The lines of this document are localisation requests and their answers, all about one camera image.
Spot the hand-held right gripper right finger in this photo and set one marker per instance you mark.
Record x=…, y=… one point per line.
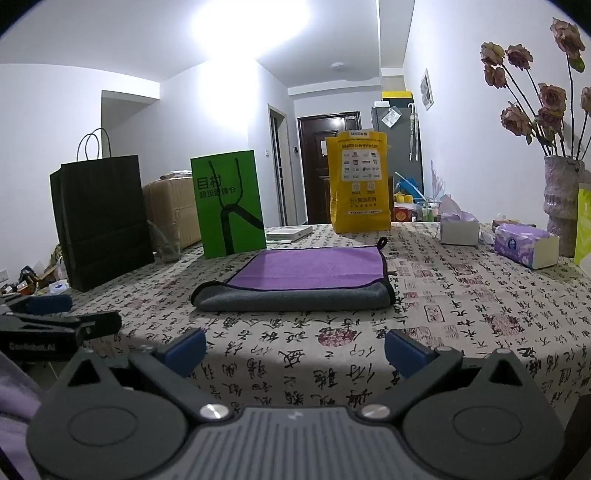
x=405, y=353

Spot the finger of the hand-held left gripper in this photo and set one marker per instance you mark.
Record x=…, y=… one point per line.
x=48, y=303
x=92, y=323

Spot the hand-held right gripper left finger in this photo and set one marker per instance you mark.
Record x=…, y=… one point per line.
x=187, y=351

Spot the purple and grey towel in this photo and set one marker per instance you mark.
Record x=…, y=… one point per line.
x=304, y=272

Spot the pile of floor clutter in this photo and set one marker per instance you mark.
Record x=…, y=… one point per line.
x=32, y=279

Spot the person's purple clothing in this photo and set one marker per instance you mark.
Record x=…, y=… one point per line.
x=14, y=415

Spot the calligraphy printed tablecloth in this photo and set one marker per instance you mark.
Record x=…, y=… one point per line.
x=461, y=300

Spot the black paper bag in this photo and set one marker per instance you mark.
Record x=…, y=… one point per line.
x=104, y=221

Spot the clear plastic bag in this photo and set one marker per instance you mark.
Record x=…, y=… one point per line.
x=165, y=244

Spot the white tissue box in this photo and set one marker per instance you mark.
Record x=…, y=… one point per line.
x=459, y=230

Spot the red and yellow box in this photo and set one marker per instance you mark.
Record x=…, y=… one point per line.
x=404, y=213

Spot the beige suitcase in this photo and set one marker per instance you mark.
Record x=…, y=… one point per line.
x=171, y=207

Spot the green paper bag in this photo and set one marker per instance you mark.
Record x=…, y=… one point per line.
x=226, y=203

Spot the flat white box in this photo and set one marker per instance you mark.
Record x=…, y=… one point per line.
x=288, y=233

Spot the purple tissue pack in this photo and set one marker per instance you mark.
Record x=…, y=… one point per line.
x=524, y=247

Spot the yellow plastic bag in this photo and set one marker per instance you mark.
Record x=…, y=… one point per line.
x=360, y=184

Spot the dark brown door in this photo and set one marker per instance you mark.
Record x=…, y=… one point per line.
x=314, y=175

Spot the grey refrigerator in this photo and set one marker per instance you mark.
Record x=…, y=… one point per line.
x=404, y=143

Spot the mottled grey vase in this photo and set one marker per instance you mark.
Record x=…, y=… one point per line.
x=561, y=203

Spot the light green bag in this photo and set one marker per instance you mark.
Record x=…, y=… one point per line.
x=583, y=226

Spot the hanging umbrella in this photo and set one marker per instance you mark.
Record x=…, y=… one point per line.
x=413, y=134

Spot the round ceiling lamp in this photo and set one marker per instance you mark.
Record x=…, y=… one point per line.
x=342, y=67

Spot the bunch of dried roses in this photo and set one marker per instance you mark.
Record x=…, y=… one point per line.
x=551, y=99

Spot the grey door frame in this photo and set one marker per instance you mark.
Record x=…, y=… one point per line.
x=281, y=166

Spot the wall picture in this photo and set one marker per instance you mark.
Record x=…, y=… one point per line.
x=427, y=90

